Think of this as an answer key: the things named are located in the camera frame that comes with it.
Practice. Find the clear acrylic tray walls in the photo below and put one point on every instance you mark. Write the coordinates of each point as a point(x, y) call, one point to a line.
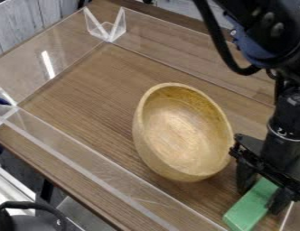
point(71, 84)

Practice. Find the brown wooden bowl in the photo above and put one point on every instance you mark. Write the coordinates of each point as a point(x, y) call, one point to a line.
point(181, 132)

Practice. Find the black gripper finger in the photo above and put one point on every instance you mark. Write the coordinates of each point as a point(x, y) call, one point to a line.
point(245, 176)
point(280, 200)

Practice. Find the grey metal base plate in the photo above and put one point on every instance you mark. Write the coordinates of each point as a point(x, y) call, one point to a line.
point(82, 217)

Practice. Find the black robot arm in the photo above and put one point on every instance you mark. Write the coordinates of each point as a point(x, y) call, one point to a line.
point(266, 37)

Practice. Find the black table leg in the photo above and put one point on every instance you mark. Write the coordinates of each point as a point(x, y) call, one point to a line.
point(47, 190)

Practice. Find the green rectangular block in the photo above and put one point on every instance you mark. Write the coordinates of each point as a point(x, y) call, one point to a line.
point(250, 208)

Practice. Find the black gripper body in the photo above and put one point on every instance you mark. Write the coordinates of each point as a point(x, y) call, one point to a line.
point(275, 157)

